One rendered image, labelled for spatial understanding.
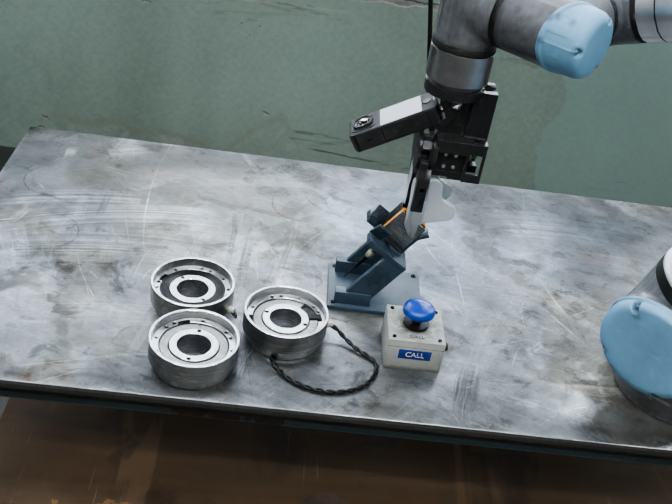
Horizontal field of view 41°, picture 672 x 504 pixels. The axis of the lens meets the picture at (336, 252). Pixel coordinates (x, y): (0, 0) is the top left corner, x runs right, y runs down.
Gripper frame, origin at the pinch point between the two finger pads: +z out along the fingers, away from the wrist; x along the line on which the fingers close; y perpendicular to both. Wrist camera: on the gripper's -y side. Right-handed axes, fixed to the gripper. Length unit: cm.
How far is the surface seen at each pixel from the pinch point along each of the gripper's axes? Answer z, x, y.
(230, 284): 8.9, -6.6, -21.6
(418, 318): 5.0, -13.9, 1.8
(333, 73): 43, 149, -8
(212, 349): 9.0, -19.5, -22.1
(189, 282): 9.6, -6.4, -26.8
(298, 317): 9.6, -10.8, -12.4
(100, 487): 37, -18, -36
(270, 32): 33, 149, -27
